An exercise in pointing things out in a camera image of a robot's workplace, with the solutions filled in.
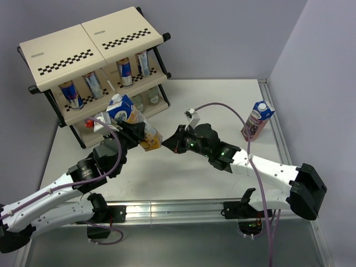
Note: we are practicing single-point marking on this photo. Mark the red grape juice carton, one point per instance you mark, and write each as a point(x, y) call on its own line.
point(258, 118)

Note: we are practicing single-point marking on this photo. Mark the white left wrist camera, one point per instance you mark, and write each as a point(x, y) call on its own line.
point(102, 124)

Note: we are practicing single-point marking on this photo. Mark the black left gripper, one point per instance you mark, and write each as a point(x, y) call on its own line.
point(134, 133)

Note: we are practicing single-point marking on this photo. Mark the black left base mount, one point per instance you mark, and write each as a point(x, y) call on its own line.
point(102, 224)

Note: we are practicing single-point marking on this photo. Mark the energy drink can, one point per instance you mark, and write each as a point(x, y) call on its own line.
point(94, 85)
point(143, 63)
point(71, 94)
point(124, 70)

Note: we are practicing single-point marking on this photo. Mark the beige three-tier shelf rack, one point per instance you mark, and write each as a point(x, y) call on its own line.
point(96, 45)

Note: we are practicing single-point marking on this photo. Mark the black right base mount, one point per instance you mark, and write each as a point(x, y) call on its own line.
point(242, 214)

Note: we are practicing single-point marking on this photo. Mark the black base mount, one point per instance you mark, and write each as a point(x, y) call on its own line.
point(102, 224)
point(242, 214)

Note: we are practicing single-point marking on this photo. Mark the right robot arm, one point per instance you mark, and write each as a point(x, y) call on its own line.
point(299, 189)

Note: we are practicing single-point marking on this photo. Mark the glass bottle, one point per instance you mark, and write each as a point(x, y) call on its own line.
point(152, 95)
point(138, 102)

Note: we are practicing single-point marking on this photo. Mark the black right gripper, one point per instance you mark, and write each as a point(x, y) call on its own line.
point(175, 142)

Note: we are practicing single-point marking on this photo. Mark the pineapple juice carton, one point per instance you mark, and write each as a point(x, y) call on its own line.
point(121, 108)

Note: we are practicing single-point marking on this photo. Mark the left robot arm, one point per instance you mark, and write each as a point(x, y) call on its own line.
point(70, 198)

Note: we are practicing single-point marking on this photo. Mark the aluminium rail frame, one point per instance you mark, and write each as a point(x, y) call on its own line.
point(201, 210)

